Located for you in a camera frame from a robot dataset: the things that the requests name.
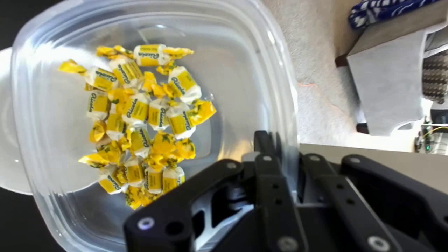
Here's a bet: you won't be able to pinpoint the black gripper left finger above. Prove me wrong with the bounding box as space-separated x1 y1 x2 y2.
123 159 242 252

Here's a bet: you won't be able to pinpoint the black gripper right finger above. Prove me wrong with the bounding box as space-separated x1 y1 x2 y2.
340 154 448 252

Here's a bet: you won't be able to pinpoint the clear plastic bowl with candies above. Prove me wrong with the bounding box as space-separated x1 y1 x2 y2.
11 0 298 252

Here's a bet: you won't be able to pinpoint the white ceramic bowl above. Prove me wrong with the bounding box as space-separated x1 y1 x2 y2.
0 47 32 196

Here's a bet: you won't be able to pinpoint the yellow wrapped candies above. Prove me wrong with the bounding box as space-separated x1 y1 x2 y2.
58 43 215 210

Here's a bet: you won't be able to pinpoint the grey cabinet furniture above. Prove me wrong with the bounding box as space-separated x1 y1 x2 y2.
345 0 448 136

